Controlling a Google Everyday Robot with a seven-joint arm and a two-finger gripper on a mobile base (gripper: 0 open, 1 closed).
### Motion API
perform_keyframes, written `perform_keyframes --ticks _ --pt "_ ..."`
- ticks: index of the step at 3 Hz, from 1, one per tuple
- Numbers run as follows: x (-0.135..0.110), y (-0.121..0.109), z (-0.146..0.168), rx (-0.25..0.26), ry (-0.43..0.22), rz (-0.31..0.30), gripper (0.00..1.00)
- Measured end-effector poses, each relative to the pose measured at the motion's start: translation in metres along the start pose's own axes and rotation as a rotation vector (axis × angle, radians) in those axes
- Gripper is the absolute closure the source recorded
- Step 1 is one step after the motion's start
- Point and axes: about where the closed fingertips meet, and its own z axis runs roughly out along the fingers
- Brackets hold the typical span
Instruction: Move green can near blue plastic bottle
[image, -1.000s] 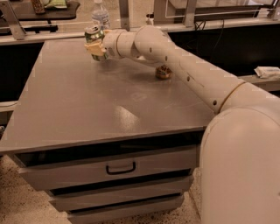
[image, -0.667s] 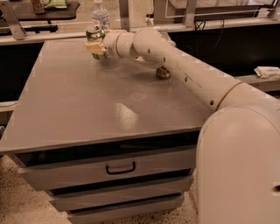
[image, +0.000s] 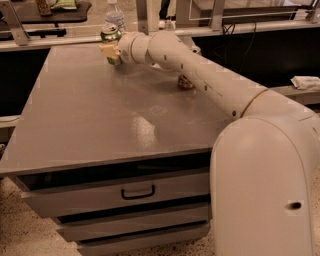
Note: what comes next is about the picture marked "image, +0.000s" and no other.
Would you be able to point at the clear plastic water bottle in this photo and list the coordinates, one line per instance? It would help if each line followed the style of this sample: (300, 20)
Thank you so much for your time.
(115, 15)

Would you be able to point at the top grey drawer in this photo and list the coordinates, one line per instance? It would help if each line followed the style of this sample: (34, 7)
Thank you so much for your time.
(91, 197)

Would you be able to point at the grey drawer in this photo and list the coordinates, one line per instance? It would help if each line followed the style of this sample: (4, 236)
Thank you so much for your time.
(151, 238)
(134, 222)
(91, 197)

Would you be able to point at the black drawer handle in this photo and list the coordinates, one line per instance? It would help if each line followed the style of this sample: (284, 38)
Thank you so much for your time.
(138, 194)

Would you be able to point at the orange soda can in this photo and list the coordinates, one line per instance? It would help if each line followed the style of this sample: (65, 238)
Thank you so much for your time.
(184, 83)

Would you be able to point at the black background table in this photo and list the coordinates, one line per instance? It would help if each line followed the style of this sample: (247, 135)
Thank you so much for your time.
(67, 11)

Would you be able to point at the white crumpled paper packet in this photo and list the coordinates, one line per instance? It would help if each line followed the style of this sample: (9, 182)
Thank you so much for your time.
(306, 82)

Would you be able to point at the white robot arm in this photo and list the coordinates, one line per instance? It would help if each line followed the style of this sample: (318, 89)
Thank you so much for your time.
(261, 163)

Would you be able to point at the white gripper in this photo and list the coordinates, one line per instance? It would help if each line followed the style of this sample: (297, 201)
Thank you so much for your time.
(125, 47)

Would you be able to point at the bottom grey drawer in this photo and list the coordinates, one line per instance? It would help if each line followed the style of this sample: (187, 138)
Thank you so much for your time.
(151, 238)

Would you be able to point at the green snack bag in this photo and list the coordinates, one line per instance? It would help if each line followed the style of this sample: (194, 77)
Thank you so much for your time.
(64, 5)

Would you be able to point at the middle grey drawer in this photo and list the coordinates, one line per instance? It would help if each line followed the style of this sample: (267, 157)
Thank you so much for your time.
(134, 222)

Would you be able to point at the grey drawer cabinet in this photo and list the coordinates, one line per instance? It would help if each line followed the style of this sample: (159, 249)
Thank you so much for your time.
(87, 121)

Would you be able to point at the green soda can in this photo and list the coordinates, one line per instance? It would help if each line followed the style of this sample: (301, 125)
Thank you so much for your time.
(111, 33)

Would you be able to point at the grey metal railing frame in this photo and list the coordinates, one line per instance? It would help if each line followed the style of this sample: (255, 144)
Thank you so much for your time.
(193, 18)

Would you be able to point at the brown jar on table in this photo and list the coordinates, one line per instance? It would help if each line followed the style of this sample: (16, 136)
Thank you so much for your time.
(43, 8)

